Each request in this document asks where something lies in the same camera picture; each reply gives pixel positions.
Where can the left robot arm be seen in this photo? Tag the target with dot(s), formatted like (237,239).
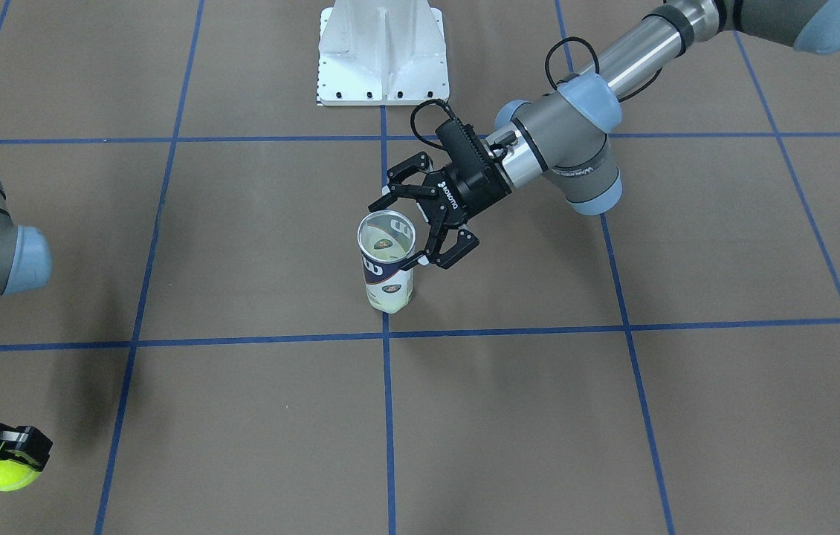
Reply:
(564,135)

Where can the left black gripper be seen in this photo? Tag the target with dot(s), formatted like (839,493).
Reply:
(473,189)

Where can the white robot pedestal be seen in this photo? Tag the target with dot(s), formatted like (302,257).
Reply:
(381,53)

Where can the tennis ball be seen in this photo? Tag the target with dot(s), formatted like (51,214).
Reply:
(15,476)
(389,297)

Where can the clear tennis ball can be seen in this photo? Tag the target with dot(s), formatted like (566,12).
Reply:
(385,239)

